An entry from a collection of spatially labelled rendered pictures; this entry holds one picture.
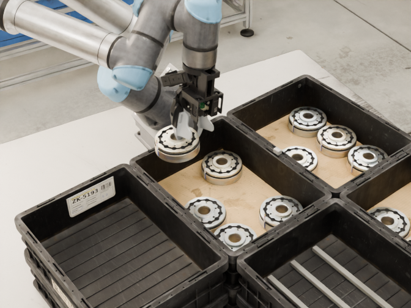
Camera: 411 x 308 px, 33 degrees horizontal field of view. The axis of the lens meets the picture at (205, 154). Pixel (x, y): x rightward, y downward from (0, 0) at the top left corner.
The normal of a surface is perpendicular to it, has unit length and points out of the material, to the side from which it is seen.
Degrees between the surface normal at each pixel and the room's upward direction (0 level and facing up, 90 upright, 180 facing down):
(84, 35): 36
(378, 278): 0
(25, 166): 0
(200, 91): 83
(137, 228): 0
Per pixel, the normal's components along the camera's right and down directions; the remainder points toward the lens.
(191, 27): -0.52, 0.46
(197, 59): -0.10, 0.58
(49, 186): -0.02, -0.77
